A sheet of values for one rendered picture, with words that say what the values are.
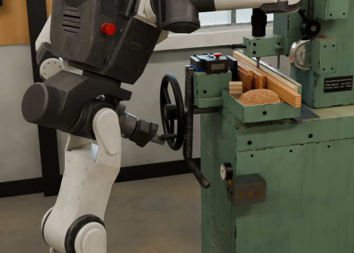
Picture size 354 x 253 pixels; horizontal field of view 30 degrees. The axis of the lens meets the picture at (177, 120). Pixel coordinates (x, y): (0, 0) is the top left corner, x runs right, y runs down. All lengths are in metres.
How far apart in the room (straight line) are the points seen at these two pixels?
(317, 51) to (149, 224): 1.42
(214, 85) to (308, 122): 0.37
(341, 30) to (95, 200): 1.12
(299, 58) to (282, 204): 0.54
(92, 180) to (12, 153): 1.83
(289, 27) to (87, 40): 0.92
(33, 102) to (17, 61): 1.79
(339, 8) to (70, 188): 1.12
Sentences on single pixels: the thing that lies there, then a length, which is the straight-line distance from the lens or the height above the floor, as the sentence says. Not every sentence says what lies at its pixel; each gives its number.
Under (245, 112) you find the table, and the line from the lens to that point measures 2.23.
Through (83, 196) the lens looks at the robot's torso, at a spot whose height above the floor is 0.75.
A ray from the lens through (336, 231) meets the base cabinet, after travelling 2.66.
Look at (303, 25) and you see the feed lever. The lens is 2.41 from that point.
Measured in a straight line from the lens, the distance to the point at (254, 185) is 2.33.
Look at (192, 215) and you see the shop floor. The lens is 3.47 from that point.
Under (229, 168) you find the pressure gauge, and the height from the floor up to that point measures 0.68.
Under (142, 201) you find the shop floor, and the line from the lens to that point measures 3.64.
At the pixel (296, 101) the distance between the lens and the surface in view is 2.21.
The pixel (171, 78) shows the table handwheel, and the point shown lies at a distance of 2.39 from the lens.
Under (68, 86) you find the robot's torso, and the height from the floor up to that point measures 1.08.
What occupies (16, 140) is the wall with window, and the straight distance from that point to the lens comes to 3.74.
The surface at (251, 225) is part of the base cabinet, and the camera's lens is 2.49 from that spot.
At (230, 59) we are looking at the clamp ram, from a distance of 2.48.
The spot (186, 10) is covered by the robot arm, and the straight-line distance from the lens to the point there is 1.77.
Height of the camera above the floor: 1.56
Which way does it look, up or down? 18 degrees down
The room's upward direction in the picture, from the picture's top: 1 degrees counter-clockwise
